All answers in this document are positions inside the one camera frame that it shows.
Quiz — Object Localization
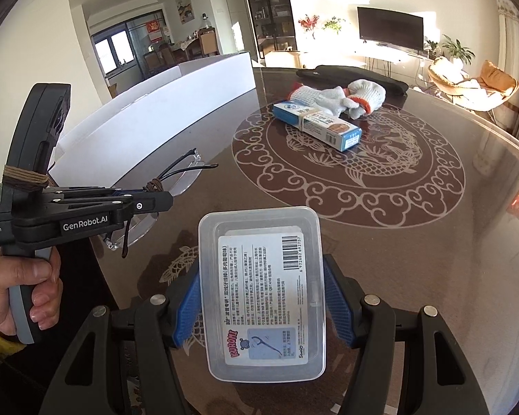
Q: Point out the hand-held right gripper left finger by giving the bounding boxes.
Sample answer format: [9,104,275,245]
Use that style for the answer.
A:
[47,273,202,415]

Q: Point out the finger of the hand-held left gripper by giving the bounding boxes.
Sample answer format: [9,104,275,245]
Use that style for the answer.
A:
[47,185,135,198]
[47,191,174,225]

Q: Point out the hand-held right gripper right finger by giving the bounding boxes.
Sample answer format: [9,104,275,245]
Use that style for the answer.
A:
[322,253,490,415]

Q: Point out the clear safety glasses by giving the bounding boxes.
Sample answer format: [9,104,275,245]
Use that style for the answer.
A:
[99,147,219,261]

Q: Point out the clear plastic floss box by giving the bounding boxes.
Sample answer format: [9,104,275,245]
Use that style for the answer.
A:
[198,206,328,383]

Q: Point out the window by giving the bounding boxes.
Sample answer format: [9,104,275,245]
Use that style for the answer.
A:
[92,32,135,77]

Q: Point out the dining table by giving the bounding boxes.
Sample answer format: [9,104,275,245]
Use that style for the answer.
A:
[172,40,202,62]

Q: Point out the dining chair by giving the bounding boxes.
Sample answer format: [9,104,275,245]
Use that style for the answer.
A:
[198,30,221,57]

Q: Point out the toothpaste box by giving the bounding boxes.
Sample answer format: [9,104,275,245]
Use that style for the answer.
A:
[271,100,363,153]

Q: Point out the brown cardboard box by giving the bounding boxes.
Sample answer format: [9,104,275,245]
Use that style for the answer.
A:
[264,49,302,69]

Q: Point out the white knit glove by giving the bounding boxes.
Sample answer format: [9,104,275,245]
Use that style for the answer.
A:
[345,79,386,120]
[286,85,357,117]

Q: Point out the white door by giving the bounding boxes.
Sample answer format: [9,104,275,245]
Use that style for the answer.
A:
[219,0,245,55]

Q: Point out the long black pouch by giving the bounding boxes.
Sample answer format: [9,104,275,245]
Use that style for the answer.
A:
[296,64,410,96]

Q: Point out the dark display cabinet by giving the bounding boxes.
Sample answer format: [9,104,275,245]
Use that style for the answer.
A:
[239,0,297,64]

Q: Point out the red flower plant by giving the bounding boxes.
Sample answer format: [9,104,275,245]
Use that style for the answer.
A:
[297,14,321,34]

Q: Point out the white television stand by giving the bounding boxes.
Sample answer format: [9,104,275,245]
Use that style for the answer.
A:
[354,45,434,75]

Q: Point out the green leafy plant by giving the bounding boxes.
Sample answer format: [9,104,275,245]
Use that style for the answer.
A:
[322,16,347,36]

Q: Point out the orange lounge chair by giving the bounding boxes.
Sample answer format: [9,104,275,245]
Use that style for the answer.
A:
[427,58,519,112]

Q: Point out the black television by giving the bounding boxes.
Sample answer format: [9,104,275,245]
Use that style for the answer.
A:
[357,6,425,53]

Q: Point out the large potted green plant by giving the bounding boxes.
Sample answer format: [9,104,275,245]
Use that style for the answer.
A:
[440,34,477,68]

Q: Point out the framed wall painting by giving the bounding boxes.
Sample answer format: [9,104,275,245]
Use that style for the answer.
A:
[175,0,195,25]

